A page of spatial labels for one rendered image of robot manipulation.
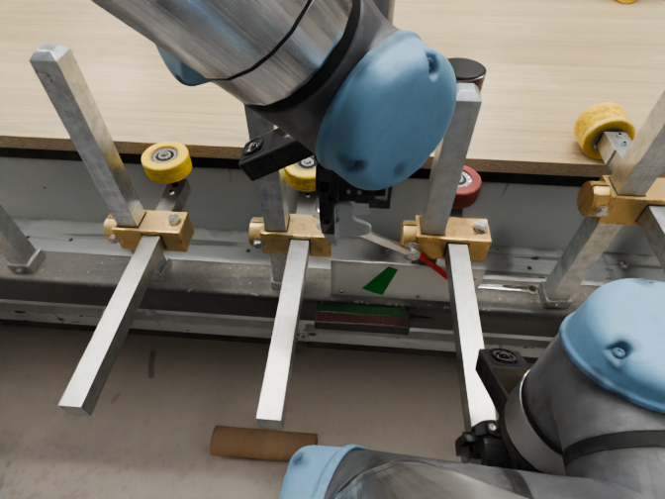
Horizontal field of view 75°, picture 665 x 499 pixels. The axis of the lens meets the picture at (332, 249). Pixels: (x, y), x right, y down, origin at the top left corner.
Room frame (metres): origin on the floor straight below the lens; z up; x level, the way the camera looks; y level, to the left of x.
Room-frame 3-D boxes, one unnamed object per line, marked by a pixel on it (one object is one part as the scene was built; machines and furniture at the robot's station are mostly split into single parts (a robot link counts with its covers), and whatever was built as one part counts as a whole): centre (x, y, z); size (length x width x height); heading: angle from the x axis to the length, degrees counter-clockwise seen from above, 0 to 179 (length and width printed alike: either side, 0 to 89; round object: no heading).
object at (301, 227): (0.50, 0.07, 0.83); 0.13 x 0.06 x 0.05; 85
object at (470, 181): (0.56, -0.20, 0.85); 0.08 x 0.08 x 0.11
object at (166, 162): (0.62, 0.29, 0.85); 0.08 x 0.08 x 0.11
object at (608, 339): (0.11, -0.17, 1.13); 0.09 x 0.08 x 0.11; 173
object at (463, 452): (0.13, -0.15, 0.91); 0.05 x 0.02 x 0.09; 85
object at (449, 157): (0.48, -0.16, 0.87); 0.03 x 0.03 x 0.48; 85
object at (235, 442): (0.40, 0.20, 0.04); 0.30 x 0.08 x 0.08; 85
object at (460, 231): (0.48, -0.18, 0.85); 0.13 x 0.06 x 0.05; 85
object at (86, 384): (0.42, 0.31, 0.82); 0.43 x 0.03 x 0.04; 175
